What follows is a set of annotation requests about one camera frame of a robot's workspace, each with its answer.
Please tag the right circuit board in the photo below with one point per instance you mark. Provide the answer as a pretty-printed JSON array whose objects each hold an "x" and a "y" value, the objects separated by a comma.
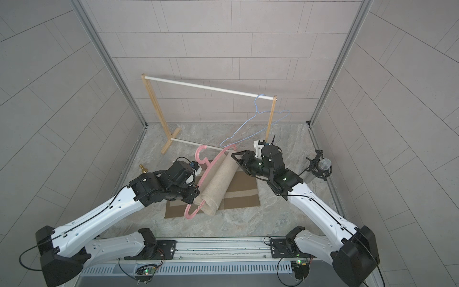
[{"x": 300, "y": 269}]

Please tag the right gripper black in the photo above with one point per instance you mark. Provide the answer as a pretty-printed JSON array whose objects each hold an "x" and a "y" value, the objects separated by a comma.
[{"x": 248, "y": 161}]

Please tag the circuit board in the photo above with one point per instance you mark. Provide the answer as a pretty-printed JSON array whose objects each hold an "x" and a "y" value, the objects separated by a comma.
[
  {"x": 145, "y": 273},
  {"x": 300, "y": 269}
]

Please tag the brown striped scarf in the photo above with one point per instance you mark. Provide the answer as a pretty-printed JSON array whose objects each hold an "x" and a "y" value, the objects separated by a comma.
[{"x": 242, "y": 193}]

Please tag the beige scarf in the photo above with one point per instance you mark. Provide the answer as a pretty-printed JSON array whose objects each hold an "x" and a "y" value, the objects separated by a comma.
[{"x": 215, "y": 188}]

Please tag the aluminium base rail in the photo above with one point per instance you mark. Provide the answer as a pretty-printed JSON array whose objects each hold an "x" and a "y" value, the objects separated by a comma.
[{"x": 222, "y": 249}]

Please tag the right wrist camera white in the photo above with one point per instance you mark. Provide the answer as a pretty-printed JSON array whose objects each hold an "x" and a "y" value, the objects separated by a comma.
[{"x": 258, "y": 146}]

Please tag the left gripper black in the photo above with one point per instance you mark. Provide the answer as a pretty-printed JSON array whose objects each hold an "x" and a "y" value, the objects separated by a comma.
[{"x": 192, "y": 188}]

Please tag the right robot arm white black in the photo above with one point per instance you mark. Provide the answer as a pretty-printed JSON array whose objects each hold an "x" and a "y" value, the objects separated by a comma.
[{"x": 354, "y": 269}]

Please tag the left aluminium corner post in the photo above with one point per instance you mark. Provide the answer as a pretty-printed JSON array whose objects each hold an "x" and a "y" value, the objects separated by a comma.
[{"x": 106, "y": 58}]

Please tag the left circuit board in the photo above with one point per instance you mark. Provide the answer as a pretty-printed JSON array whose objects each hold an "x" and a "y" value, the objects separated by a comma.
[{"x": 145, "y": 273}]

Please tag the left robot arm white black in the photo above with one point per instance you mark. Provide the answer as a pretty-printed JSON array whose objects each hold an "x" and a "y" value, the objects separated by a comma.
[{"x": 67, "y": 250}]

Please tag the wooden clothes rack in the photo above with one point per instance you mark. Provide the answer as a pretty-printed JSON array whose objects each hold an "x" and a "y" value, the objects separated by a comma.
[{"x": 172, "y": 137}]

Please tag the right aluminium corner post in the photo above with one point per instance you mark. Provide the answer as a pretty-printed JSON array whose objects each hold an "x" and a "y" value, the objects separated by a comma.
[{"x": 344, "y": 52}]

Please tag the gold chess piece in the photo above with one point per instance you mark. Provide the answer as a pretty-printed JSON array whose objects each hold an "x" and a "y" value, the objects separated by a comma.
[{"x": 143, "y": 168}]

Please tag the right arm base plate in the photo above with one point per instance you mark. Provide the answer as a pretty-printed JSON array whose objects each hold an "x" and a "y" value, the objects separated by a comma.
[{"x": 286, "y": 248}]

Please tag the aluminium corner post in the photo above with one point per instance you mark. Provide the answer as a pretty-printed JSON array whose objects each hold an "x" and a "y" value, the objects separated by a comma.
[
  {"x": 344, "y": 52},
  {"x": 106, "y": 58}
]

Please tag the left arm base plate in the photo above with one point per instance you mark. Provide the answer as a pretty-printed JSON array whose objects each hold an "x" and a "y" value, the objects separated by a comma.
[{"x": 162, "y": 249}]

